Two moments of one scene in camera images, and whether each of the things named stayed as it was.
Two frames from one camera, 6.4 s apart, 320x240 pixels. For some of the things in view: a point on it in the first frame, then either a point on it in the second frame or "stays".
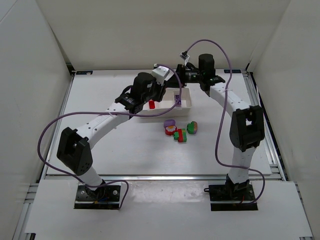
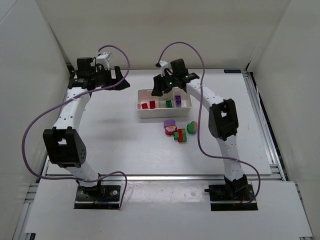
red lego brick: [151, 104] stays
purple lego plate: [176, 99] stays
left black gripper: [162, 89] to [113, 78]
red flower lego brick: [170, 130] stays
